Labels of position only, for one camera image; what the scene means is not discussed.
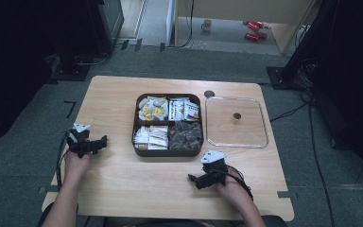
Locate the black flat stand base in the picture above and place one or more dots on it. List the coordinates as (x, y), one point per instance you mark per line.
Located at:
(71, 72)

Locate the pile of white red-print packets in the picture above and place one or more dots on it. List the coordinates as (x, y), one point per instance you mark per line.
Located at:
(151, 137)

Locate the clear square lid with knob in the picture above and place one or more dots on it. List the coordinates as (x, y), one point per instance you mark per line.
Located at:
(236, 126)

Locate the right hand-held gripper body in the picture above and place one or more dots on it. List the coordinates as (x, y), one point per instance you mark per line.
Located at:
(215, 170)

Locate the person's dark lap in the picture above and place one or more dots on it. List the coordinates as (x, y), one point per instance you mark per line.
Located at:
(182, 222)

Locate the round dark table grommet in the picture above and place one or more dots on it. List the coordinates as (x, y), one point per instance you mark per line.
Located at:
(209, 93)

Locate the pile of yellow white packets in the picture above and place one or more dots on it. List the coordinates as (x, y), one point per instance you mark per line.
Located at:
(152, 108)

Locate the brown four-compartment tray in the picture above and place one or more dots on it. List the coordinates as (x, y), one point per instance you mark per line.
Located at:
(167, 153)

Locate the person's left hand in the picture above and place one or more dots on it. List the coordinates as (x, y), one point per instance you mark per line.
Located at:
(76, 164)

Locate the person's right hand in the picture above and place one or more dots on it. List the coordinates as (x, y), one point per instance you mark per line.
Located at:
(233, 189)

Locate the red can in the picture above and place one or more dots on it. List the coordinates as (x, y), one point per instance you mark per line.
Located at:
(255, 25)
(255, 36)

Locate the black cabinet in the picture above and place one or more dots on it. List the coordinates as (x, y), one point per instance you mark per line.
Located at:
(105, 25)

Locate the grey mug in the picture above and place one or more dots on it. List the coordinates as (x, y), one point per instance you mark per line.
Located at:
(206, 25)

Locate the pile of white orange-print packets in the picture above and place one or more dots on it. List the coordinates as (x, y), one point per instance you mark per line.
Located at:
(183, 110)

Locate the pile of dark packets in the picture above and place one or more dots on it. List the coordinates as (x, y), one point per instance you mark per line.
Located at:
(185, 135)

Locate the black stand with base plate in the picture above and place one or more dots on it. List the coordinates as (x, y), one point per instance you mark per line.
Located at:
(291, 60)

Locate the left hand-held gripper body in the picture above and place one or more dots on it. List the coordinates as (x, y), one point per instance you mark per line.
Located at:
(79, 141)

